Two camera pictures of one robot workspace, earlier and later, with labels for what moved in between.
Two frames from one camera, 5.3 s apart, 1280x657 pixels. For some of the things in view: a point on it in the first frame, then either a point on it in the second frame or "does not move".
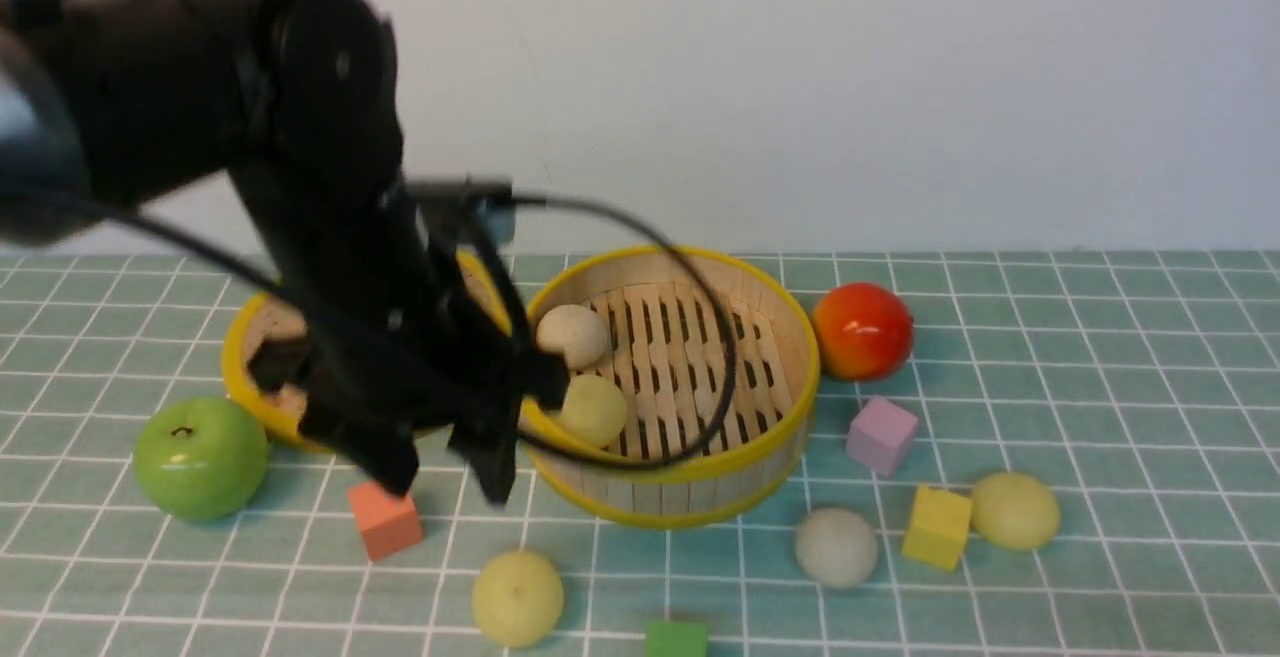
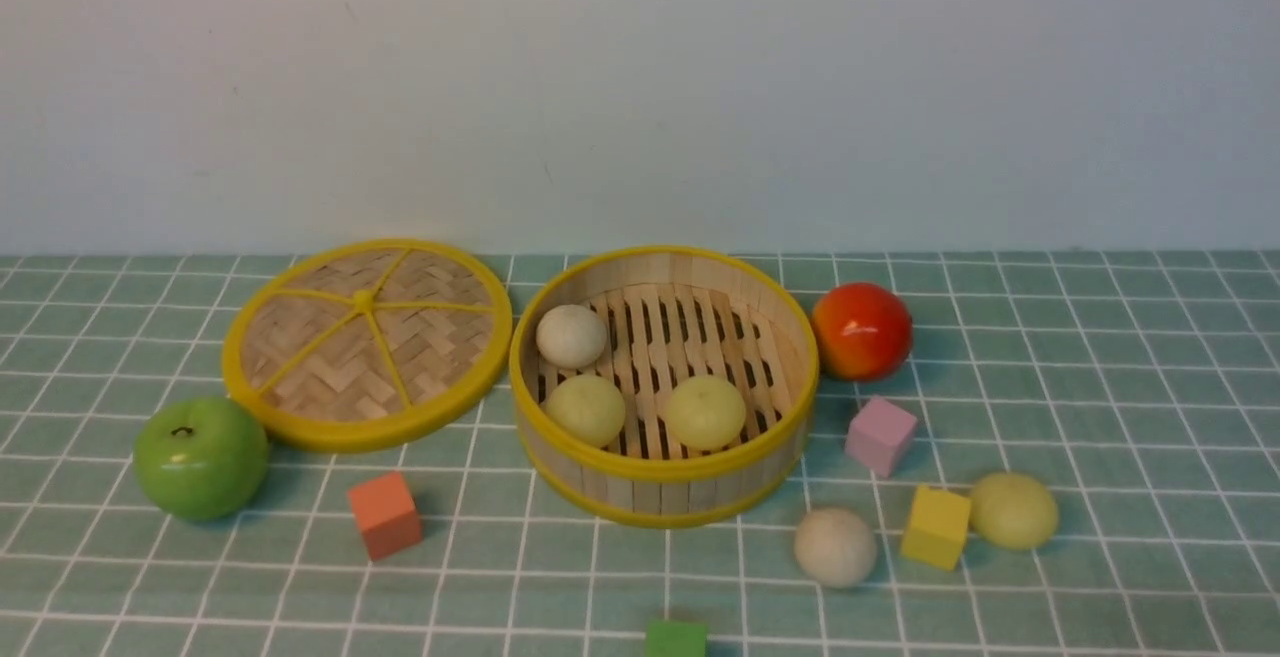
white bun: [835, 548] does not move
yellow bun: [595, 408] does not move
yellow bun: [517, 598] -> [705, 412]
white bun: [575, 331] does not move
